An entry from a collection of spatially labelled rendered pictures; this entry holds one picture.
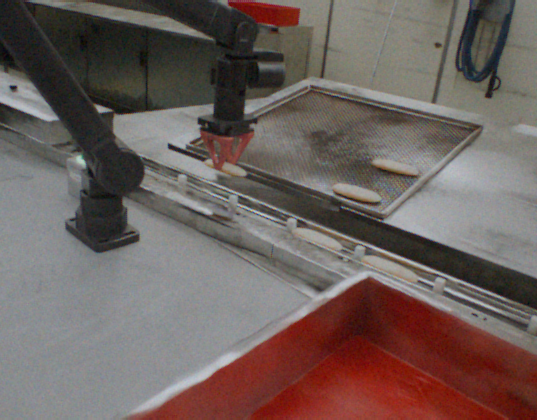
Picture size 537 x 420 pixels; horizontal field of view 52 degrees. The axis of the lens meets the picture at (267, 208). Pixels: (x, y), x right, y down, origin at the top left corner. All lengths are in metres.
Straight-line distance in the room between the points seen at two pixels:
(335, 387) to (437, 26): 4.24
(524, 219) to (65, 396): 0.80
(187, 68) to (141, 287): 3.24
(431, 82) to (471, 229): 3.83
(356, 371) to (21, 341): 0.42
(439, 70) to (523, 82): 0.65
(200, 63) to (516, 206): 3.06
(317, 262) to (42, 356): 0.42
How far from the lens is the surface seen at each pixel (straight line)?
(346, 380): 0.72
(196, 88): 3.97
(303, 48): 4.76
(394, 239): 1.10
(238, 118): 1.01
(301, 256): 0.89
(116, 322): 0.79
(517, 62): 4.60
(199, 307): 0.82
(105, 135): 0.92
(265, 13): 4.61
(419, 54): 4.84
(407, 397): 0.72
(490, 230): 1.03
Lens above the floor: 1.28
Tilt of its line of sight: 24 degrees down
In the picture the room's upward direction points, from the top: 6 degrees clockwise
